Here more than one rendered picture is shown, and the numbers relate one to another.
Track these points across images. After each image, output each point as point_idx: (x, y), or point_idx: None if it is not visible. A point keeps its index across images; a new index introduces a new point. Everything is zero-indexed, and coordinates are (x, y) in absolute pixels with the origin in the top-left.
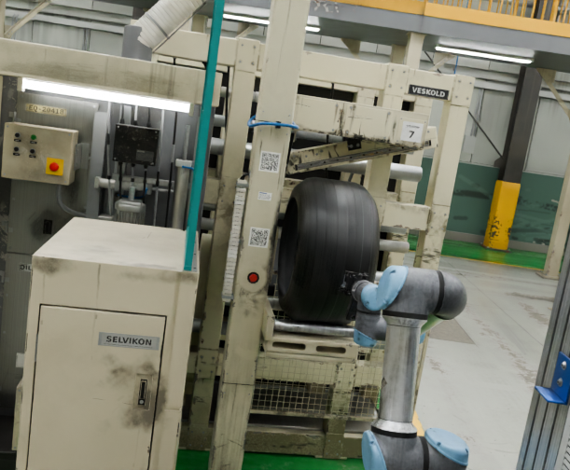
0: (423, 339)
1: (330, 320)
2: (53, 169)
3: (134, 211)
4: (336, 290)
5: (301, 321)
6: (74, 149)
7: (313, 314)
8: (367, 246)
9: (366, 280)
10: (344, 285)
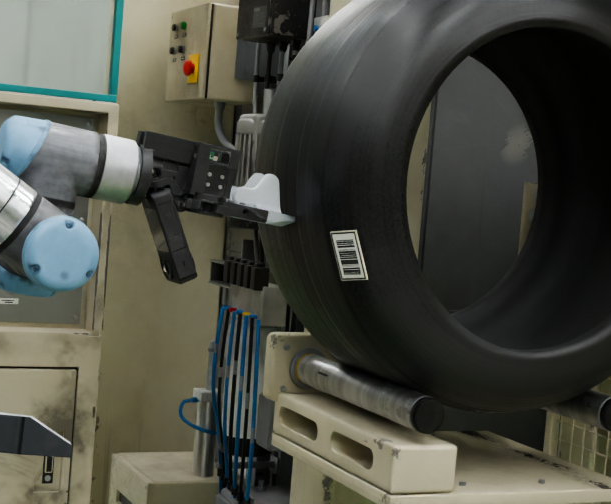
0: (28, 264)
1: (356, 357)
2: (183, 71)
3: (245, 130)
4: (286, 237)
5: (347, 366)
6: (228, 37)
7: (314, 330)
8: (330, 96)
9: (143, 143)
10: (243, 204)
